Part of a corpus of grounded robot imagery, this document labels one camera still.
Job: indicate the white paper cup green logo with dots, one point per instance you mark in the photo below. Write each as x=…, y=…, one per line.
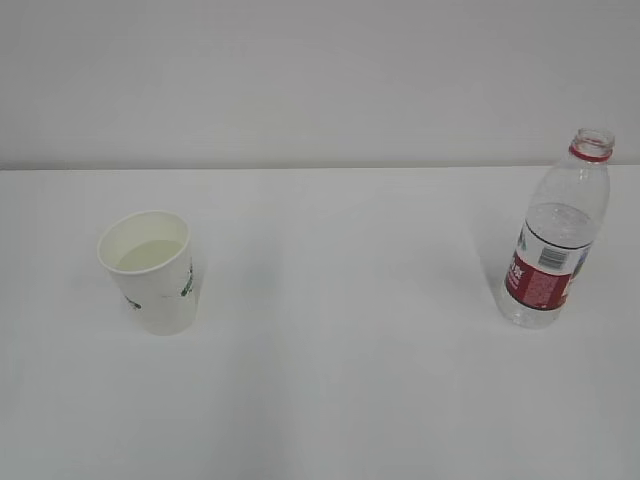
x=148, y=255

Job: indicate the clear water bottle red label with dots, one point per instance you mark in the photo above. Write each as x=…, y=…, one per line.
x=562, y=221

